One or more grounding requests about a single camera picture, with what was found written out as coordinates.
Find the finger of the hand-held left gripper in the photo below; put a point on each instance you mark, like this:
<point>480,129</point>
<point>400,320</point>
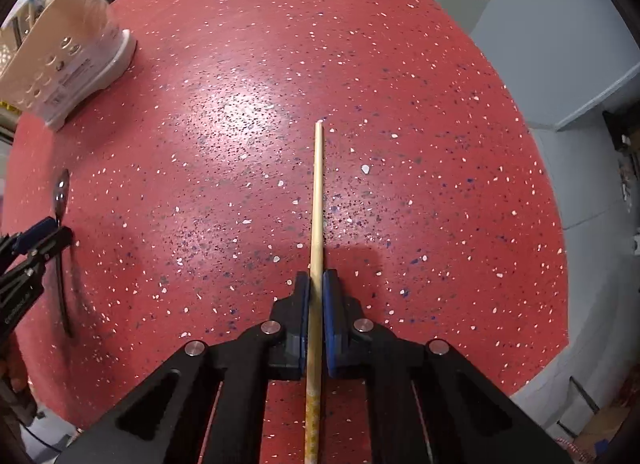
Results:
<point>32,236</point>
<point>55,244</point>

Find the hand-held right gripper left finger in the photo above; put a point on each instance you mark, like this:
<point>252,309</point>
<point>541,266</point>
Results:
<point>300,324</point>

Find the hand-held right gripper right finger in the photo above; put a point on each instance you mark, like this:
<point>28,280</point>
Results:
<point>332,324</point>

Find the dark translucent spoon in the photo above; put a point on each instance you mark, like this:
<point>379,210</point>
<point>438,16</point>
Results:
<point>61,194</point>

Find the yellow patterned wooden chopstick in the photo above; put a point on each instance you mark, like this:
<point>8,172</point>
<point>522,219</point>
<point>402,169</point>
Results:
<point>317,204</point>

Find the beige perforated utensil holder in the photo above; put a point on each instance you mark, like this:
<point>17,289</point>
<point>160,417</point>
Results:
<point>60,44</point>

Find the blue wooden chopstick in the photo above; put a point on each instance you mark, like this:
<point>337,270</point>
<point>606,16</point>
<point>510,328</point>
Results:
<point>31,9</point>

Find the person's left hand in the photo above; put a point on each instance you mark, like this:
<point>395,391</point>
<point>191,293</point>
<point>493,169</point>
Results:
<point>14,369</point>

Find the cream plastic basket rack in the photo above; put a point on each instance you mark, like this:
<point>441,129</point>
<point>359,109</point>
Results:
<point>10,52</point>

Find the cardboard box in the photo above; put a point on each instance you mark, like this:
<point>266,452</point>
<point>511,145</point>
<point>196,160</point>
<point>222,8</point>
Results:
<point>600,426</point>

